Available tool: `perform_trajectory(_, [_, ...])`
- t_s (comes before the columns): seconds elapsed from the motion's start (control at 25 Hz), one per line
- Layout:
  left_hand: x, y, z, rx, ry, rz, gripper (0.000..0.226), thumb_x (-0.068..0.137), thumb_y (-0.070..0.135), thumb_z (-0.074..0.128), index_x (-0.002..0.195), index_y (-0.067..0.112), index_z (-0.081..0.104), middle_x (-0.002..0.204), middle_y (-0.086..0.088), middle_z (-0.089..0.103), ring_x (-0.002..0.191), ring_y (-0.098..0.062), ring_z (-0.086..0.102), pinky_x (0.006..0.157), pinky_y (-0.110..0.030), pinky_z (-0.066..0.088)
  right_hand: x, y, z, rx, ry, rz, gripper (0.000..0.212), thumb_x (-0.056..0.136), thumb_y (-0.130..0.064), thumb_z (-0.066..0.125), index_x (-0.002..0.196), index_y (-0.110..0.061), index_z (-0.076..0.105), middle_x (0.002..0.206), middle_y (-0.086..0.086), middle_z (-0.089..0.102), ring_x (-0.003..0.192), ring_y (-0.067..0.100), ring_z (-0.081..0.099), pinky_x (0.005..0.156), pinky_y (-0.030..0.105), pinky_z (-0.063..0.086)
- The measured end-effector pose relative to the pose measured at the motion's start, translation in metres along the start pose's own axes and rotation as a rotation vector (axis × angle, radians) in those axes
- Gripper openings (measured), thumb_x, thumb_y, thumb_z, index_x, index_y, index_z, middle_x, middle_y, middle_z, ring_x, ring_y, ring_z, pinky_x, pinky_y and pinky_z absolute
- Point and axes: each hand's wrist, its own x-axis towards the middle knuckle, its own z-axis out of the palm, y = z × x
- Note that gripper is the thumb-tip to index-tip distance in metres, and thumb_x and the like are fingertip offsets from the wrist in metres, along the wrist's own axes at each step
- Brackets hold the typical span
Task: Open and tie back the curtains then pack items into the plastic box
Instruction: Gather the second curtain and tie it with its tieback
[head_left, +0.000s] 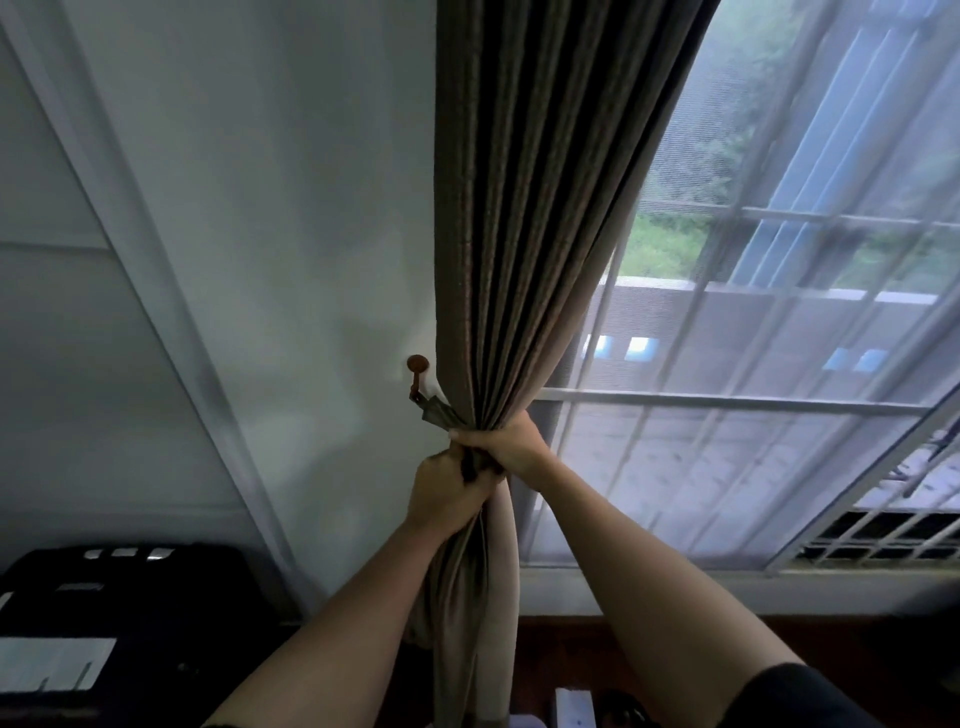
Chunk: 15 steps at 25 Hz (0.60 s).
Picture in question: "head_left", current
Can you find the person's left hand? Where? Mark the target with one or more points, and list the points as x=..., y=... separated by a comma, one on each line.
x=446, y=491

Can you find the person's right hand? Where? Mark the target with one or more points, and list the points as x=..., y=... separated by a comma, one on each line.
x=514, y=446

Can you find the small white box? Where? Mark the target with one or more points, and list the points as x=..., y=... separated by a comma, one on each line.
x=574, y=711

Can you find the brown curtain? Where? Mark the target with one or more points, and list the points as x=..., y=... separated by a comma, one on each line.
x=525, y=187

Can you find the black belt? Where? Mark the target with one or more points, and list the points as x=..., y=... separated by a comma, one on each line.
x=609, y=709

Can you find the person's left forearm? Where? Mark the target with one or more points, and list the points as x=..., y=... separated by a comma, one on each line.
x=337, y=645

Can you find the person's right forearm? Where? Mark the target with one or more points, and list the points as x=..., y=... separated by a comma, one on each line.
x=660, y=615

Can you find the person's black sleeve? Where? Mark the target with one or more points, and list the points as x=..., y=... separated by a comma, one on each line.
x=795, y=701

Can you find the green trees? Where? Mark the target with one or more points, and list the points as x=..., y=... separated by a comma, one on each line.
x=660, y=247

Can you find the black printer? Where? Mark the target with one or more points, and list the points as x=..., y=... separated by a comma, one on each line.
x=187, y=637

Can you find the row of balcony slats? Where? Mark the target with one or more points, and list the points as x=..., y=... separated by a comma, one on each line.
x=825, y=150

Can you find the brown wall hook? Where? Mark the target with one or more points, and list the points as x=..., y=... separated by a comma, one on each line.
x=418, y=364

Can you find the white wall trim strip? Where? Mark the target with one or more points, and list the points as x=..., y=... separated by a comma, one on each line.
x=169, y=300

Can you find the black window frame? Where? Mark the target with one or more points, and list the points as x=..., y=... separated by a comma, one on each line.
x=862, y=499

